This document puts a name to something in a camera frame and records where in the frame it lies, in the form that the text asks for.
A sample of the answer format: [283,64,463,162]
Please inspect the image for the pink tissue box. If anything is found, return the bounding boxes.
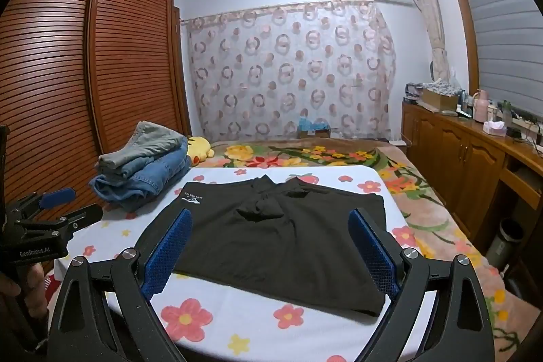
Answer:
[483,120,507,138]

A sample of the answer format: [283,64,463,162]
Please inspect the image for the beige tied curtain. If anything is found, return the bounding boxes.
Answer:
[405,0,450,85]

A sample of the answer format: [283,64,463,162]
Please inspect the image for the wooden louvred wardrobe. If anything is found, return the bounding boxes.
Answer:
[0,0,191,218]

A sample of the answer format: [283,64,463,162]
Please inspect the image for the grey folded pants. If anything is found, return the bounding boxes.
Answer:
[98,120,188,179]

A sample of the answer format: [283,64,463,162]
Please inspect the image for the black pants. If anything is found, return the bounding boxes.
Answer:
[135,174,388,318]

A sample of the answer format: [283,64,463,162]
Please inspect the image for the blue folded jeans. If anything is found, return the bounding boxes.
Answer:
[88,144,192,213]

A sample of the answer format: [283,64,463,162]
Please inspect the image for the grey window blind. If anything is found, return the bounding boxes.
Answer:
[450,0,543,121]

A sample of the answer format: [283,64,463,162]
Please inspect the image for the wooden window frame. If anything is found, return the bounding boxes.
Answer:
[440,0,480,108]

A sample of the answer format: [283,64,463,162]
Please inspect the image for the white flower strawberry blanket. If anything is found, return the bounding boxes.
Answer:
[53,165,429,362]

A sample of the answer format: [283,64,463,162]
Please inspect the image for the person's left hand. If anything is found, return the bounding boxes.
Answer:
[0,260,49,346]

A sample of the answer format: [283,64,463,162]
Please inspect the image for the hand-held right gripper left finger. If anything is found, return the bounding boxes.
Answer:
[46,208,193,362]

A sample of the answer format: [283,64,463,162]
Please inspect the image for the cardboard box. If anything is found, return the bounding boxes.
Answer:
[420,84,463,112]

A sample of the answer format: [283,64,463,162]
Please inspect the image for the blue toy on bed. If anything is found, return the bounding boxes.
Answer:
[297,117,332,140]

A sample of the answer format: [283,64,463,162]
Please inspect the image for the wooden sideboard cabinet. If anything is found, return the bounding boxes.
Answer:
[401,101,543,261]

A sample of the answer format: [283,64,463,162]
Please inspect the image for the yellow plush toy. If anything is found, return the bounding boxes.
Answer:
[187,136,216,168]

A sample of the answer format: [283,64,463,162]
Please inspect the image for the white power strip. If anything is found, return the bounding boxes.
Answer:
[511,112,543,126]

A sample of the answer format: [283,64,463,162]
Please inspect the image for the grey trash bin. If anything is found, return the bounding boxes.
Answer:
[486,218,524,271]

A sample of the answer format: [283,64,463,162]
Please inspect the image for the pink thermos jug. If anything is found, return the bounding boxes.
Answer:
[472,89,488,122]

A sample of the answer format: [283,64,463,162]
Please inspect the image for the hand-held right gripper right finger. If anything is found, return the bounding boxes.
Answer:
[348,207,496,362]

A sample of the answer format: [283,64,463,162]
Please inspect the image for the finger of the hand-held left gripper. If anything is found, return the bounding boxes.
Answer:
[8,187,78,218]
[16,203,104,237]

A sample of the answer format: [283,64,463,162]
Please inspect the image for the circle patterned curtain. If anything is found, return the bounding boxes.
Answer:
[182,0,397,142]

